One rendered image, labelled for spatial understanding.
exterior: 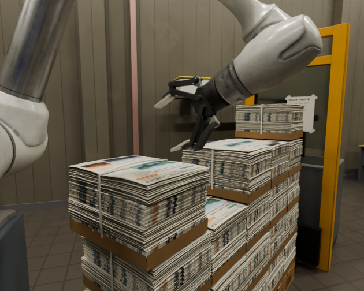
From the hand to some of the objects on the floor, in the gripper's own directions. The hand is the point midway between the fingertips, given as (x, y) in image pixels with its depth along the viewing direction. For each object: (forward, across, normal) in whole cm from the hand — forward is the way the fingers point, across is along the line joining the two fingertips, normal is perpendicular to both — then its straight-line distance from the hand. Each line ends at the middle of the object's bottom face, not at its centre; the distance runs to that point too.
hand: (167, 126), depth 71 cm
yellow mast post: (+38, +115, +164) cm, 203 cm away
